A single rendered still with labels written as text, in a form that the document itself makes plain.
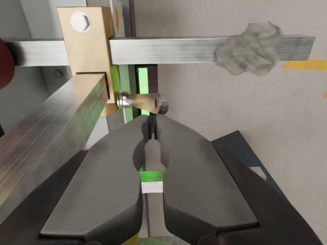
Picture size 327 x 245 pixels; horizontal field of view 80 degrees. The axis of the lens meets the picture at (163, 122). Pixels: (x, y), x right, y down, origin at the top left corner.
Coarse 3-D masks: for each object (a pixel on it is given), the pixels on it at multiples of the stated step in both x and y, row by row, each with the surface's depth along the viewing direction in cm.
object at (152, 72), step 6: (150, 72) 42; (156, 72) 42; (150, 78) 43; (156, 78) 43; (150, 84) 43; (156, 84) 43; (150, 90) 44; (156, 90) 44; (150, 114) 47; (156, 114) 47
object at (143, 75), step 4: (140, 68) 42; (144, 68) 42; (140, 72) 42; (144, 72) 42; (140, 76) 42; (144, 76) 42; (140, 80) 43; (144, 80) 43; (140, 84) 43; (144, 84) 43; (140, 88) 44; (144, 88) 44; (140, 92) 44; (144, 92) 44; (144, 112) 47; (148, 112) 47
